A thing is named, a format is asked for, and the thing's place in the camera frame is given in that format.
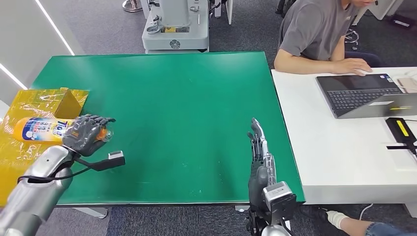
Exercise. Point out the person's right hand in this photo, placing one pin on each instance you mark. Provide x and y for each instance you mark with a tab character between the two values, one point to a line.
353	66

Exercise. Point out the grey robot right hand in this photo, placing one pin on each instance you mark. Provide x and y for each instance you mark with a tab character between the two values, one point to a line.
259	176

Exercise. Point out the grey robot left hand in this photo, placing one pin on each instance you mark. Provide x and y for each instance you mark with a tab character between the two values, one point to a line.
84	136

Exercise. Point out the orange detergent bottle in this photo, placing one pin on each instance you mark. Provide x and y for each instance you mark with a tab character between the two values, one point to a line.
39	130

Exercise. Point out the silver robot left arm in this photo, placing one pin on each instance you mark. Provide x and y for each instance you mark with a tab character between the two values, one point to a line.
35	189

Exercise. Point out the dark office chair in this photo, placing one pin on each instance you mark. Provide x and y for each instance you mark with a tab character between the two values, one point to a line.
365	59

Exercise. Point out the dark grey laptop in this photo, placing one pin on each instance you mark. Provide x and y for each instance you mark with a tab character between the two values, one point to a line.
358	94

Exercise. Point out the person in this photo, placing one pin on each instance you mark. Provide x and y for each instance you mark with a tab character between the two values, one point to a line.
312	29

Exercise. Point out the pale pink flat pad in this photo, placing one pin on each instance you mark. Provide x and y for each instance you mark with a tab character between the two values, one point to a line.
409	85

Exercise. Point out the yellow film-wrapped cardboard box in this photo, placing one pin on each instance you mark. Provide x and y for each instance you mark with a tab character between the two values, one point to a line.
19	163

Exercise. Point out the white table foot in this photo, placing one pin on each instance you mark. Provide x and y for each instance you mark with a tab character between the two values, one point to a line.
92	212

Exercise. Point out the black device with yellow label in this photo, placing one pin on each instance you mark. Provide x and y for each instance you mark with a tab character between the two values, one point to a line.
402	130

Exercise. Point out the white desk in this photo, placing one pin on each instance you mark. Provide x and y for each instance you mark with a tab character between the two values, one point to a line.
342	156

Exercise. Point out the green table mat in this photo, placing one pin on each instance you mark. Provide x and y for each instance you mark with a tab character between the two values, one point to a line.
169	114

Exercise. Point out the person's leg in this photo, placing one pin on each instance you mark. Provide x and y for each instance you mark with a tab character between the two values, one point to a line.
342	221

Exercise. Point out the grey machine base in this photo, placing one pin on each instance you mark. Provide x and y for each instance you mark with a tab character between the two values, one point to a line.
176	35

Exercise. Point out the white furniture legs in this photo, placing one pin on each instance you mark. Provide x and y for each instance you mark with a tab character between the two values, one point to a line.
229	9

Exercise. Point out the chrome stand base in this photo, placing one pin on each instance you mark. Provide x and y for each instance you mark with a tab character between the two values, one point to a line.
131	6

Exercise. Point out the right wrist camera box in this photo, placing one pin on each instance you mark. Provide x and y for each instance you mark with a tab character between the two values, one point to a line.
280	200

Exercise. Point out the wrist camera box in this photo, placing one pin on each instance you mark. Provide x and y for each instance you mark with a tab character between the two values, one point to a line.
115	158
280	200

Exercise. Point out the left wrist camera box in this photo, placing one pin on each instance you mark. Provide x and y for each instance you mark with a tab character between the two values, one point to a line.
115	158

